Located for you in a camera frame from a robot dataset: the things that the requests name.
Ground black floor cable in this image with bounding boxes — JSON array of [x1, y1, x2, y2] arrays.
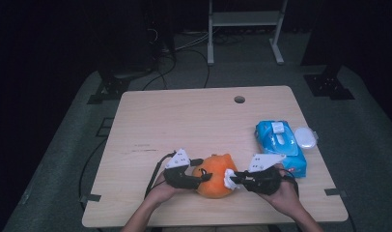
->
[[181, 47, 211, 90], [77, 137, 109, 211]]

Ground white wet wipe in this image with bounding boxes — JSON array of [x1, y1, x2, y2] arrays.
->
[[223, 167, 240, 190]]

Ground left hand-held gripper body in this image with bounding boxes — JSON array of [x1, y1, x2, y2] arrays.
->
[[163, 148, 202, 190]]

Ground person's right hand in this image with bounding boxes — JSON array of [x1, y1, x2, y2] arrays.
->
[[258, 163, 302, 218]]

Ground orange plush toy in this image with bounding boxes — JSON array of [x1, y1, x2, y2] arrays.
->
[[192, 153, 238, 199]]

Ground black stand base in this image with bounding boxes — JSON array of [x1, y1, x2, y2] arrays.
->
[[302, 62, 356, 102], [87, 61, 154, 105]]

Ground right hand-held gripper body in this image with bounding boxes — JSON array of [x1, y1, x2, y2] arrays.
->
[[240, 153, 287, 196]]

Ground white metal stand frame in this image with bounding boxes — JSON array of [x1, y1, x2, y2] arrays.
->
[[207, 0, 289, 66]]

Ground white floor cables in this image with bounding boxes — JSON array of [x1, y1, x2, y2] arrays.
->
[[161, 30, 211, 54]]

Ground black tape strip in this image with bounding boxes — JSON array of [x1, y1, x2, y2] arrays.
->
[[79, 192, 102, 204], [323, 188, 349, 198]]

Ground blue wet wipes pack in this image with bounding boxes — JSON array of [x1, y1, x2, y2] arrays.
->
[[255, 120, 320, 179]]

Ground person's left hand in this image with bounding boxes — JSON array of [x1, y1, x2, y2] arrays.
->
[[148, 180, 192, 207]]

